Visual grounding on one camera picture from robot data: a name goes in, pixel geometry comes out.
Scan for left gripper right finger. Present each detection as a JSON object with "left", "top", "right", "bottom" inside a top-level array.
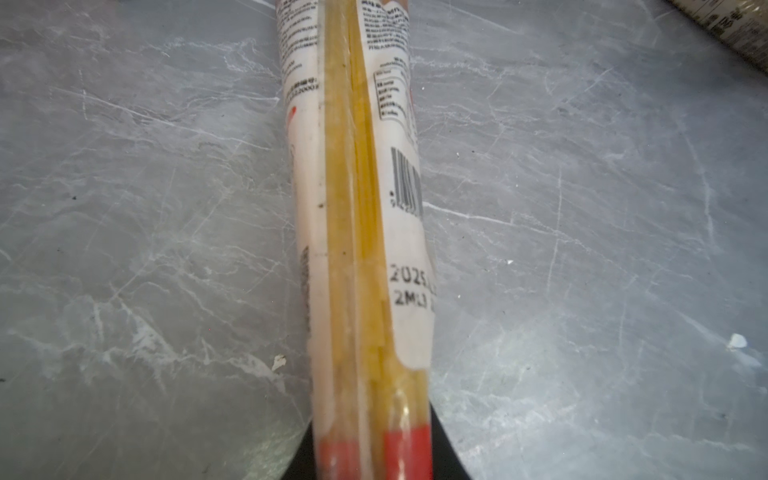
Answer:
[{"left": 430, "top": 404, "right": 471, "bottom": 480}]

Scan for blue yellow spaghetti bag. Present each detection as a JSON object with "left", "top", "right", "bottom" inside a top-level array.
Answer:
[{"left": 670, "top": 0, "right": 767, "bottom": 72}]

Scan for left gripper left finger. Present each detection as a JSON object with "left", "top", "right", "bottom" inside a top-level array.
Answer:
[{"left": 280, "top": 422, "right": 317, "bottom": 480}]

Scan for red spaghetti bag white label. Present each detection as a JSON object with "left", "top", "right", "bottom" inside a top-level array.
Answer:
[{"left": 275, "top": 0, "right": 437, "bottom": 479}]

